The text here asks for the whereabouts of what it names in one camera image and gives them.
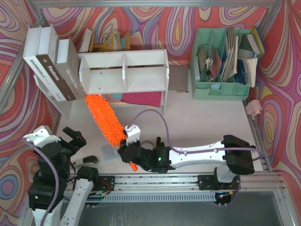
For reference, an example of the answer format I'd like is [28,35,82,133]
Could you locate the brown Fredonia book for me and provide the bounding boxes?
[37,26,76,101]

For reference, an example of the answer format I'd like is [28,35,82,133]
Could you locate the grey brown notebook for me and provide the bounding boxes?
[168,65,189,91]

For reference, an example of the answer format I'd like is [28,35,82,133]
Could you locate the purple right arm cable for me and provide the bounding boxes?
[128,109,263,162]

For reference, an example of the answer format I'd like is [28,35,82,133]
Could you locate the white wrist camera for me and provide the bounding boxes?
[23,125,61,148]
[124,125,141,145]

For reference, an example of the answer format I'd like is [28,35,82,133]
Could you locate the pink piggy figurine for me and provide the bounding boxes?
[245,99,262,120]

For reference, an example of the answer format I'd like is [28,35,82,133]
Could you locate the coloured paper sheet stack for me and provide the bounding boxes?
[106,91,162,107]

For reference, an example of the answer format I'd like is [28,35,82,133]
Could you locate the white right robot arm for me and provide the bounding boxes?
[118,135,256,183]

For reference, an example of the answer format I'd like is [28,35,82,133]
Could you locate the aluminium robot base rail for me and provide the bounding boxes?
[65,173,286,203]

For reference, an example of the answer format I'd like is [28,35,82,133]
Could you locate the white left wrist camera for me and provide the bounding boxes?
[23,125,61,148]

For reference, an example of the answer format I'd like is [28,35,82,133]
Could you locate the magazines in green organizer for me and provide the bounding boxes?
[190,26,242,82]

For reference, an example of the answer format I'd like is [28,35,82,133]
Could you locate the white masking tape roll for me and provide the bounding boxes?
[141,141,155,148]

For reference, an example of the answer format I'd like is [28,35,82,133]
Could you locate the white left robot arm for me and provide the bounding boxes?
[23,126,99,226]

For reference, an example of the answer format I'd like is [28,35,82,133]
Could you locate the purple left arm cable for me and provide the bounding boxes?
[21,138,59,226]

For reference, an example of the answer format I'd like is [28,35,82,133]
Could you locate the grey Lonely One book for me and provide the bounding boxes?
[55,38,86,99]

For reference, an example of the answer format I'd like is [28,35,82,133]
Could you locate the blue beige scientific calculator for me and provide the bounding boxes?
[101,144,118,161]

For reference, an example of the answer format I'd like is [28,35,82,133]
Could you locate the orange chenille duster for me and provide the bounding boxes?
[84,93,138,172]

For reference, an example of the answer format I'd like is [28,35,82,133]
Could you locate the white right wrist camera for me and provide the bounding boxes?
[124,125,141,145]

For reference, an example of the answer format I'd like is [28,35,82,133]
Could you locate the leaning books behind shelf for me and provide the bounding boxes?
[77,29,130,53]

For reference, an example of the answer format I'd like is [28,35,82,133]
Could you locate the white wooden bookshelf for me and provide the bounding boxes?
[79,49,169,113]

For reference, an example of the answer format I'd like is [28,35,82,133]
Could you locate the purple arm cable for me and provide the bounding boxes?
[128,109,263,162]
[21,138,59,226]

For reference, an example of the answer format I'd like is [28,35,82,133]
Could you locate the white Mademoiselle book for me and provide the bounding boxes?
[23,26,66,101]

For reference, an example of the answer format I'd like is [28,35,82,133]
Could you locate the mint green desk organizer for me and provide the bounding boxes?
[190,30,250,100]

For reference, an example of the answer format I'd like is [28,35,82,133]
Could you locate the black T-shaped plastic part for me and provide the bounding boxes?
[156,137,165,148]

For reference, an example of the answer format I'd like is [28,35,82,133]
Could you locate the blue white books at organizer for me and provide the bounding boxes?
[234,27,266,88]

